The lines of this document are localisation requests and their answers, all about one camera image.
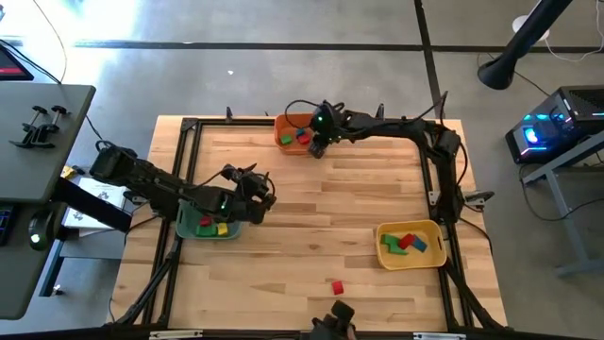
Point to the black screw clamp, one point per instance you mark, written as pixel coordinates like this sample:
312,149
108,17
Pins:
32,124
49,124

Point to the teal plastic bin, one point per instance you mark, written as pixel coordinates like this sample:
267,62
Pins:
186,224

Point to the yellow arch foam block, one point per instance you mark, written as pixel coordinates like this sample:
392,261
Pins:
222,229

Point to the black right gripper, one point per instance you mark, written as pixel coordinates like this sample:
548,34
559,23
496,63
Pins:
328,125

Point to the grey desk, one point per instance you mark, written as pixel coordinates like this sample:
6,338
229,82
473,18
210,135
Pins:
28,179

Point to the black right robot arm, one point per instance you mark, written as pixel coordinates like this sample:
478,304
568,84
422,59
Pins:
387,126

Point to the black desk crossbar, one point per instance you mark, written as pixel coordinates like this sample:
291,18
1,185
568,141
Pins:
89,203

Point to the black frame post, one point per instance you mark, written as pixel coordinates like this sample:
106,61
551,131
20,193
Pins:
380,113
229,114

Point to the green wedge foam block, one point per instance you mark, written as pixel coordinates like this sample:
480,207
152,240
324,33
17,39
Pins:
398,250

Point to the white printed paper sheet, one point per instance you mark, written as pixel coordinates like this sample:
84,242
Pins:
104,192

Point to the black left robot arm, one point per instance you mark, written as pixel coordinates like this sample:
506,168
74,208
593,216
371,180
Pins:
156,181

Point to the black table frame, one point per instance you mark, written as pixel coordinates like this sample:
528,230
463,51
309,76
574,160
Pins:
236,122

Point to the black bulky object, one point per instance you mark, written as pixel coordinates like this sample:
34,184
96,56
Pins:
342,311

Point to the black keyboard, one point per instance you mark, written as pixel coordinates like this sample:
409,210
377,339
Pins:
5,226

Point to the grey metal table frame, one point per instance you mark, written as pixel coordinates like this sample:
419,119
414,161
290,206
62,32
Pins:
560,203

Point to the small yellow object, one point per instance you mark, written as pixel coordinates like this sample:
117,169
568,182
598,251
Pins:
68,173

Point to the black pole stand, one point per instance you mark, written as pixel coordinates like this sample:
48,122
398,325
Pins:
519,42

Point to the yellow plastic bin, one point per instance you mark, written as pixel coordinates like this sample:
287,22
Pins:
424,260

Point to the white round device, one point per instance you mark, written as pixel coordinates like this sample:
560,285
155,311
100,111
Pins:
517,22

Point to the small green foam block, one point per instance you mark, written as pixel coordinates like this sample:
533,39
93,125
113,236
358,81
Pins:
286,140

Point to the orange plastic bin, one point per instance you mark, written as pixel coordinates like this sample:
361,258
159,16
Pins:
283,125

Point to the green long foam block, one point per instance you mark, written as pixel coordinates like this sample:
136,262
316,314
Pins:
389,239

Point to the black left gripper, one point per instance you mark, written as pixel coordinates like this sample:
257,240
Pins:
255,200

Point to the black computer tower RGB lights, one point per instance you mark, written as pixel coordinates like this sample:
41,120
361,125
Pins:
557,127

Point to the black screen with red display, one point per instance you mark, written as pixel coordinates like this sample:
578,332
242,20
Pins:
10,66

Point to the small red foam block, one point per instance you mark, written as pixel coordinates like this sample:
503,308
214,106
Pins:
305,140

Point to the red half-cylinder foam block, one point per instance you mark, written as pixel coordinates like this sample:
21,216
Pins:
337,287

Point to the black diagonal stand strut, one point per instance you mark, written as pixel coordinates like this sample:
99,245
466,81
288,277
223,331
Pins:
158,276
472,295

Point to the black computer mouse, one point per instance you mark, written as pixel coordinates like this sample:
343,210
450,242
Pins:
41,226

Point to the silver metal bracket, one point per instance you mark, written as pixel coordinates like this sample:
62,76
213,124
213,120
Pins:
439,336
175,334

